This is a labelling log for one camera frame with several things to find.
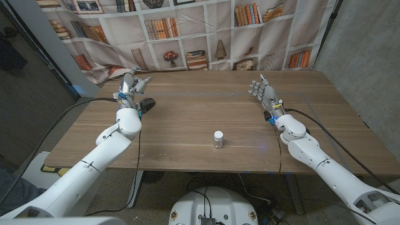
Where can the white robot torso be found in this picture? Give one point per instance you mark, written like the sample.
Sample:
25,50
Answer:
218,206

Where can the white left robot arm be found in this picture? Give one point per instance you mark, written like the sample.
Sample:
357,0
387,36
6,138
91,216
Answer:
78,181

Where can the small white-capped bottle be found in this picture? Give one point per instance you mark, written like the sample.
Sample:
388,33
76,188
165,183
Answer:
218,140

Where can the bookshelf print backdrop cloth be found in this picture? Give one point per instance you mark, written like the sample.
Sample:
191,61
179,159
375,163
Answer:
203,40

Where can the power strip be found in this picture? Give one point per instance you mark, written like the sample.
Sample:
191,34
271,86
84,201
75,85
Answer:
275,215

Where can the yellow flat item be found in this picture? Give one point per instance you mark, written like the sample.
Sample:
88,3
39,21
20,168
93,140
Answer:
50,168

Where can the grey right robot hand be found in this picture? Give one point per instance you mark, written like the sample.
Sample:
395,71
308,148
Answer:
268,95

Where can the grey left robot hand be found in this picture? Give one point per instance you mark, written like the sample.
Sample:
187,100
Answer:
126,86

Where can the black backdrop stand pole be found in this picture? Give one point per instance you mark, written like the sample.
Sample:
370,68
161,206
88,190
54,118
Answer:
328,25

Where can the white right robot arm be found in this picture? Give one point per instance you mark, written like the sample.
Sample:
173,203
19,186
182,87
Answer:
328,175

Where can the black box on torso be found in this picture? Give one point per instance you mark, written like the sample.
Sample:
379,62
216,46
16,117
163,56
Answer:
207,221

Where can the person's leg in blue jeans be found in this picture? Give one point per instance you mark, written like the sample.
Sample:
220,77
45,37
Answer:
15,190

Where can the grey table leg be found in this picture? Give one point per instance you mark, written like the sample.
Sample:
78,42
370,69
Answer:
136,187
295,193

